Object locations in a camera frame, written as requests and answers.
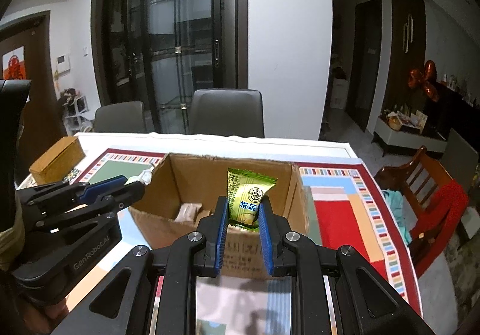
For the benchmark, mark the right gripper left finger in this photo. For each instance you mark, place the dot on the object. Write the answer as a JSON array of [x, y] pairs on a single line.
[[154, 291]]

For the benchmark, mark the white shoe rack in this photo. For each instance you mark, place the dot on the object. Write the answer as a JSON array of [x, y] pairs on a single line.
[[75, 112]]

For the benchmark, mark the white intercom panel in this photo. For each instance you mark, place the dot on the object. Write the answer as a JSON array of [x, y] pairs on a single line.
[[63, 64]]

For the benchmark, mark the pale green wrapped candy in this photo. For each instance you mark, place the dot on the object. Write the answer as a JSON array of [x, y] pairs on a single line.
[[145, 177]]

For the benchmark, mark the black glass sliding door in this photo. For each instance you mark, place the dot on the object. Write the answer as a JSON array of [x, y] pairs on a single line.
[[160, 52]]

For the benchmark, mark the red wooden chair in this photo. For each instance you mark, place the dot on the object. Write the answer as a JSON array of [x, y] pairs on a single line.
[[436, 199]]

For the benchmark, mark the woven wicker box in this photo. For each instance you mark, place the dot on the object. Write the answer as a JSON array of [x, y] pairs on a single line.
[[58, 161]]

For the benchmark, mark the grey chair left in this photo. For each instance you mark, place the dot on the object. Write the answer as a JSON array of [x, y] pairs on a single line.
[[124, 117]]

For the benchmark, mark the person right hand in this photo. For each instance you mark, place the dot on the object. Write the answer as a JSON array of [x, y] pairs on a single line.
[[20, 316]]

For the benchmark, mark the colourful patterned tablecloth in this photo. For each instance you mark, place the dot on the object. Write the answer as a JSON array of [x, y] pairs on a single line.
[[332, 200]]

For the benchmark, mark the white snack packet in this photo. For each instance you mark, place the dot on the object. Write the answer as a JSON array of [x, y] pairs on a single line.
[[191, 213]]

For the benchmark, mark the grey chair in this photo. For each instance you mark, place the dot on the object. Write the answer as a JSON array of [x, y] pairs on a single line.
[[124, 117], [227, 112]]

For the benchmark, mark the white low cabinet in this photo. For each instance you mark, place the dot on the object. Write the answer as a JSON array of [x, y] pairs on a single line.
[[405, 140]]

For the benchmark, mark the teal cloth on chair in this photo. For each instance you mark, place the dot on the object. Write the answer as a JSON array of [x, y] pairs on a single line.
[[394, 200]]

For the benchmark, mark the red fu door poster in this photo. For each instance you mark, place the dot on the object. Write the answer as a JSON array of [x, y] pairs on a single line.
[[13, 65]]

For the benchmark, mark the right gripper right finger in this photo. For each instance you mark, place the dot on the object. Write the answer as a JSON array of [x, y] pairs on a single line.
[[333, 291]]

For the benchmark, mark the grey chair right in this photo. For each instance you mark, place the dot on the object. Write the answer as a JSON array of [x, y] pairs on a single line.
[[227, 112]]

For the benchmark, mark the green snack packet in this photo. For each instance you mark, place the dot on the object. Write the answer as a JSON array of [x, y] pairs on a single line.
[[245, 191]]

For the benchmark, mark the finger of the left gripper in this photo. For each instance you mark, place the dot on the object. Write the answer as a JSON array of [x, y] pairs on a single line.
[[59, 197], [68, 227]]

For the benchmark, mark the red foil balloons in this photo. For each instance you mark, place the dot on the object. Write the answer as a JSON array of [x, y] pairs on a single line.
[[424, 79]]

